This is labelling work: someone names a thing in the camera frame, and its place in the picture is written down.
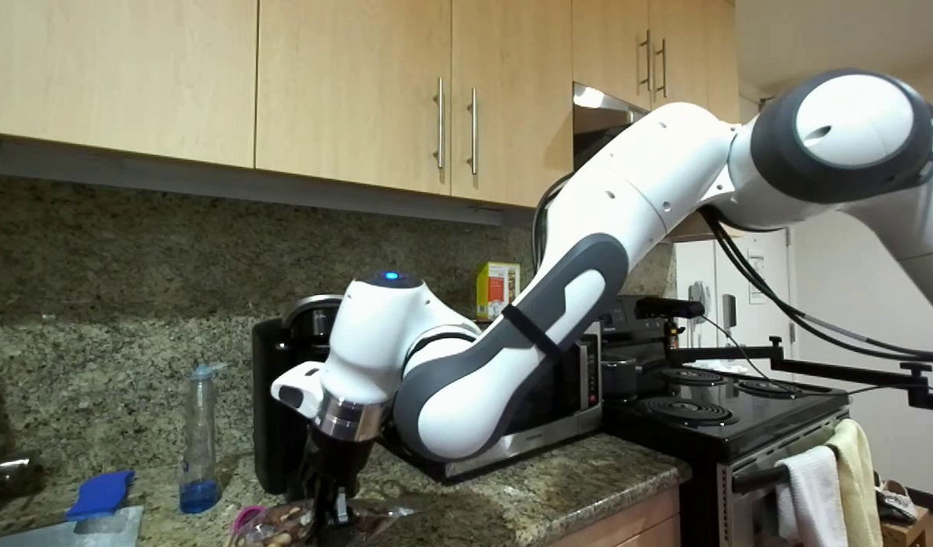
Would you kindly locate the yellow white box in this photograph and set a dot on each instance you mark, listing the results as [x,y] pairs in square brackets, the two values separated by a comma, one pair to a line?
[490,289]

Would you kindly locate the black stove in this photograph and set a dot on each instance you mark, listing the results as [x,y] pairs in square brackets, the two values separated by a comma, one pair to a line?
[741,414]

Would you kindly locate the stainless steel range hood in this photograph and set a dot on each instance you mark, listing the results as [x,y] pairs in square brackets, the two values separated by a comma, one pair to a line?
[597,126]

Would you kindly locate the wooden counter base cabinet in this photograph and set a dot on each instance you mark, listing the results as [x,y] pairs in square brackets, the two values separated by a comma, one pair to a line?
[626,521]

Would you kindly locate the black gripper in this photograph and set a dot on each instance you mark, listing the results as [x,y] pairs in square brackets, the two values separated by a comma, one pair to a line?
[339,467]

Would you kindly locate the clear bottle with blue liquid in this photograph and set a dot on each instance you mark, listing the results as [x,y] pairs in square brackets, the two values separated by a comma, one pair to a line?
[202,445]

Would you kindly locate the clear plastic bag of candy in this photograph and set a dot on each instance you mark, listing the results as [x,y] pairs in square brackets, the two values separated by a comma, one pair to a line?
[272,524]

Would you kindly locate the long wooden upper cabinet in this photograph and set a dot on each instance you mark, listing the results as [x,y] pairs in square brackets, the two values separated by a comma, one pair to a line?
[132,72]

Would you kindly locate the pale blue plastic tray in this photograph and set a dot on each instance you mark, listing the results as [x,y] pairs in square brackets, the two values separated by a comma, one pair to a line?
[50,532]

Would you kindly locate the black coffee maker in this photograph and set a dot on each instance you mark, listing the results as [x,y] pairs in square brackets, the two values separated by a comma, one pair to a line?
[283,405]

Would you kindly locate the stainless steel microwave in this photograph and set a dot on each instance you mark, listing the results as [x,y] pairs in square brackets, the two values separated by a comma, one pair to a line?
[544,428]

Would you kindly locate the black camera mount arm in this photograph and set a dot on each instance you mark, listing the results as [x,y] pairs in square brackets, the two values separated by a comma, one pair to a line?
[839,367]

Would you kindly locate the blue sponge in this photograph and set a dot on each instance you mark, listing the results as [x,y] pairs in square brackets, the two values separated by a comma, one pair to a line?
[102,492]

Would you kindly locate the white towel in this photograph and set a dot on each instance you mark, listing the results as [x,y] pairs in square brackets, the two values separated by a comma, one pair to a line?
[816,497]

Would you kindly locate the black stereo camera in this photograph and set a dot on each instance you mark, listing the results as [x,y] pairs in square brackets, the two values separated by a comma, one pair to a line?
[666,308]

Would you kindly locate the yellow towel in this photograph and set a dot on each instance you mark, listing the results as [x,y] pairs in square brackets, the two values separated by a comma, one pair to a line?
[860,475]

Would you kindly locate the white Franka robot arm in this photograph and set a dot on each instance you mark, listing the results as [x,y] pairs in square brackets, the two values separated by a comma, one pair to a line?
[626,194]

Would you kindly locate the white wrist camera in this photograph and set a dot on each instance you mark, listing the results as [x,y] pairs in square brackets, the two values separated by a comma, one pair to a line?
[297,383]

